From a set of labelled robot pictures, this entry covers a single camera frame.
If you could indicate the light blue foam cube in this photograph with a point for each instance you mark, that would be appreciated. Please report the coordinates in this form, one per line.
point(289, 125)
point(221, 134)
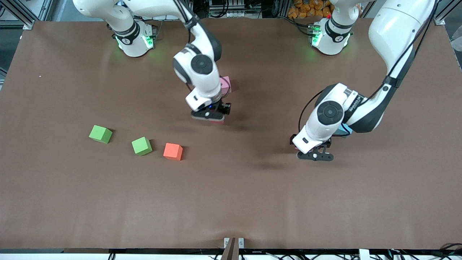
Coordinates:
point(345, 130)

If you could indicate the orange foam cube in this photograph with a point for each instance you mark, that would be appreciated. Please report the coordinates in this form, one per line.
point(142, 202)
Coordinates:
point(173, 151)

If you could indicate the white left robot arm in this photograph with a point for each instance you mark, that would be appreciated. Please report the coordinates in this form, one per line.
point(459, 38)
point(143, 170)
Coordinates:
point(397, 32)

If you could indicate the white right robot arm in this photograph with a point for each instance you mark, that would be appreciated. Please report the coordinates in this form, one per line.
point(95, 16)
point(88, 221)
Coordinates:
point(200, 65)

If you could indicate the green foam cube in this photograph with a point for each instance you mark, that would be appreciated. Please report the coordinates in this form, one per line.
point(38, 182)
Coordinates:
point(100, 134)
point(141, 145)

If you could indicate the brown table cover sheet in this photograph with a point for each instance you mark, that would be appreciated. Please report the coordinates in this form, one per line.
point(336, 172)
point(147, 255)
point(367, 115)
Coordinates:
point(231, 202)

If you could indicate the grey equipment rack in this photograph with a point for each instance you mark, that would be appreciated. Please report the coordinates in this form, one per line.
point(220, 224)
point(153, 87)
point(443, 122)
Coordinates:
point(234, 9)

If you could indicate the pile of orange objects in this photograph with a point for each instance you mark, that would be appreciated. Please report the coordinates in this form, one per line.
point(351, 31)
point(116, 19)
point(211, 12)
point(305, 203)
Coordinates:
point(310, 9)

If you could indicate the silver bracket with post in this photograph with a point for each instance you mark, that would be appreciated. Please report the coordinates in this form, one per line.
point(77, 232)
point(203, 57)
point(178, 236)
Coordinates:
point(233, 249)

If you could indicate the aluminium frame post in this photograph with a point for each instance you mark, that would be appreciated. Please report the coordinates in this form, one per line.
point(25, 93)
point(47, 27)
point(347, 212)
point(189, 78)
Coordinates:
point(29, 16)
point(445, 14)

